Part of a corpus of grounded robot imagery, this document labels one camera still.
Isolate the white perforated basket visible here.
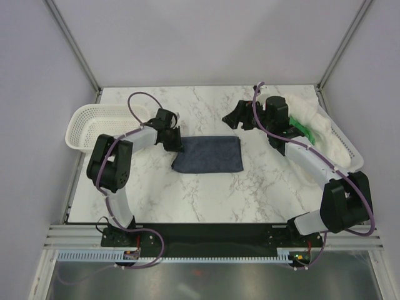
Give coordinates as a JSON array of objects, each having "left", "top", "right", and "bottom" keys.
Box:
[
  {"left": 65, "top": 104, "right": 139, "bottom": 153},
  {"left": 317, "top": 105, "right": 364, "bottom": 173}
]

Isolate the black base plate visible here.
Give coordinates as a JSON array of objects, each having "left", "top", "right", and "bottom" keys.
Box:
[{"left": 101, "top": 223, "right": 323, "bottom": 259}]

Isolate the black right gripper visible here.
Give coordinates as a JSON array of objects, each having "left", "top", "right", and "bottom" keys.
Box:
[{"left": 222, "top": 100, "right": 274, "bottom": 133}]

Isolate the dark blue towel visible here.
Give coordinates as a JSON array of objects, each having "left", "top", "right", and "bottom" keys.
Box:
[{"left": 171, "top": 136, "right": 244, "bottom": 174}]

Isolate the right aluminium frame post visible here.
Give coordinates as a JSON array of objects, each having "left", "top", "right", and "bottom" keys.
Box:
[{"left": 316, "top": 0, "right": 376, "bottom": 93}]

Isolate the white perforated basket left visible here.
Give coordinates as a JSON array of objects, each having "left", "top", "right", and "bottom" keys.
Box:
[{"left": 65, "top": 104, "right": 139, "bottom": 153}]

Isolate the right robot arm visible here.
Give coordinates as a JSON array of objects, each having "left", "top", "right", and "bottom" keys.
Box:
[{"left": 222, "top": 94, "right": 375, "bottom": 246}]

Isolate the aluminium frame post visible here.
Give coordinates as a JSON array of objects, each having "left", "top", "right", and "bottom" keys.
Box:
[
  {"left": 316, "top": 0, "right": 376, "bottom": 93},
  {"left": 43, "top": 0, "right": 102, "bottom": 95}
]

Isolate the white fluffy towel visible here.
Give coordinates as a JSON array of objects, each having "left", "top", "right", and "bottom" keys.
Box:
[{"left": 281, "top": 92, "right": 351, "bottom": 171}]

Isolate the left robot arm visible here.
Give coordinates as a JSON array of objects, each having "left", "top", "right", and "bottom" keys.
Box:
[{"left": 86, "top": 108, "right": 184, "bottom": 246}]

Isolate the aluminium front rail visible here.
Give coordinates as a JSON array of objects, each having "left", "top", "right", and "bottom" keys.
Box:
[{"left": 45, "top": 223, "right": 383, "bottom": 251}]

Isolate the white perforated basket right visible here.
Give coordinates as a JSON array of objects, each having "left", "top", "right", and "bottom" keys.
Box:
[{"left": 317, "top": 105, "right": 364, "bottom": 173}]

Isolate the left aluminium frame post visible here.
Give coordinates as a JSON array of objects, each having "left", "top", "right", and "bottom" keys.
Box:
[{"left": 43, "top": 0, "right": 102, "bottom": 95}]

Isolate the green towel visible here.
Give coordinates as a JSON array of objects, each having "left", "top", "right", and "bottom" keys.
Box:
[{"left": 289, "top": 116, "right": 316, "bottom": 145}]

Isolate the white slotted cable duct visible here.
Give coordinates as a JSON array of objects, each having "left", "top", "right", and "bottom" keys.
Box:
[{"left": 56, "top": 248, "right": 309, "bottom": 264}]

